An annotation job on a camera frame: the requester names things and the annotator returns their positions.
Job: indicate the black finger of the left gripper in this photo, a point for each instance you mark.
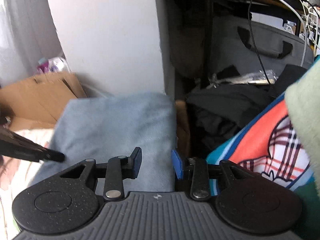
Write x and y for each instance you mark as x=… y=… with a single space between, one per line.
x=18 y=147

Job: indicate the brown cardboard box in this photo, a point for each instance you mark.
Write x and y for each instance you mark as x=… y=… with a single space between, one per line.
x=38 y=101

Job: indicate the white patterned bed sheet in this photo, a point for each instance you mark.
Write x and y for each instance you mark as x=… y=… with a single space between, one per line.
x=15 y=177

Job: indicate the grey storage bag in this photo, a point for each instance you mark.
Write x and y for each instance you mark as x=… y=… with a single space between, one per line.
x=246 y=46

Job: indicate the black clothes pile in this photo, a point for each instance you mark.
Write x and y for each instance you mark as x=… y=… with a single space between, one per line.
x=216 y=115

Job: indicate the white curtain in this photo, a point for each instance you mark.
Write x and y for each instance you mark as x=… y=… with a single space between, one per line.
x=28 y=34

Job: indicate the light blue denim pants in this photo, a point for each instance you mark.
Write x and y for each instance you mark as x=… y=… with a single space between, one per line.
x=103 y=128

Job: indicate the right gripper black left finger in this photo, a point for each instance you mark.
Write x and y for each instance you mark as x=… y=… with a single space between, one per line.
x=71 y=198

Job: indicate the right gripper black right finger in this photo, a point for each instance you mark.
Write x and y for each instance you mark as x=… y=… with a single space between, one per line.
x=241 y=198

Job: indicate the colourful cartoon blanket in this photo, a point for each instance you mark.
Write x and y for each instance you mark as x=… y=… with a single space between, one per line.
x=269 y=146

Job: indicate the light green fleece cloth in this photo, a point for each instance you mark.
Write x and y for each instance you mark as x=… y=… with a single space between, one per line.
x=302 y=101

